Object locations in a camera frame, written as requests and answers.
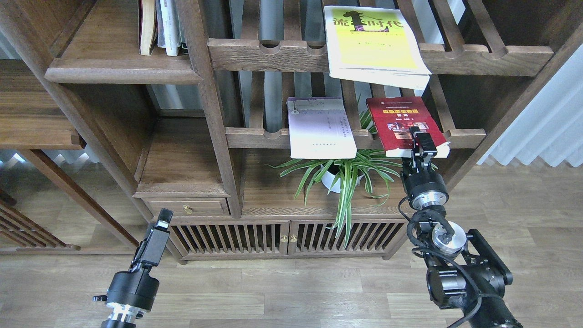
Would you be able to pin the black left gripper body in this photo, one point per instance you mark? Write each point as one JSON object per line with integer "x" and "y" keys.
{"x": 135, "y": 288}

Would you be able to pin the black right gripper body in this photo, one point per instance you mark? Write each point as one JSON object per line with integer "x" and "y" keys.
{"x": 423, "y": 185}

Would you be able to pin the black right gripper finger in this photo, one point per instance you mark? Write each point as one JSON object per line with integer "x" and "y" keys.
{"x": 414, "y": 130}

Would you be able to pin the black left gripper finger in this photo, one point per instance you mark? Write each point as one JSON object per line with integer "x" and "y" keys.
{"x": 164, "y": 218}

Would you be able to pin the red cover book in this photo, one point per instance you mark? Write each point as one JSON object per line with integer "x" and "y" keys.
{"x": 393, "y": 118}

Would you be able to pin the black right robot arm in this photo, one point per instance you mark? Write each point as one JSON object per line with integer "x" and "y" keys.
{"x": 463, "y": 271}

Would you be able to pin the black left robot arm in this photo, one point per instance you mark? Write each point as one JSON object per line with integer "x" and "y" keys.
{"x": 120, "y": 318}

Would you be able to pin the wooden side shelf unit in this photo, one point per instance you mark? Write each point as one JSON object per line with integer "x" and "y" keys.
{"x": 55, "y": 196}

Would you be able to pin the brass drawer knob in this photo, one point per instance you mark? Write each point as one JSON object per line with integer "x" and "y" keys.
{"x": 187, "y": 209}

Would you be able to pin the green spider plant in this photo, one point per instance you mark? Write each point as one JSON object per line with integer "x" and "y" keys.
{"x": 378, "y": 169}

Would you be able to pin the white plant pot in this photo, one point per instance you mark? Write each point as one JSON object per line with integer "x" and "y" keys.
{"x": 331, "y": 172}

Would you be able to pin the yellow cover book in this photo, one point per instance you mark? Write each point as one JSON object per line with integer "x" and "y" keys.
{"x": 373, "y": 45}

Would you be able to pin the pale purple book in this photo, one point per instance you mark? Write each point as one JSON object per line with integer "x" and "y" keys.
{"x": 319, "y": 129}

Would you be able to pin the dark wooden bookshelf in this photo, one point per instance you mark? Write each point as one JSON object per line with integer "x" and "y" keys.
{"x": 193, "y": 129}

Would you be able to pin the white curtain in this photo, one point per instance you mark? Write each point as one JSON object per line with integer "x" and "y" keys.
{"x": 550, "y": 128}

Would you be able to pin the green spine upright book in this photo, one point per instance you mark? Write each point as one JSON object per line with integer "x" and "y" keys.
{"x": 183, "y": 41}

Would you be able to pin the tan spine upright book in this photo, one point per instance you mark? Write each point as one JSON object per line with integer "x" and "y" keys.
{"x": 147, "y": 26}

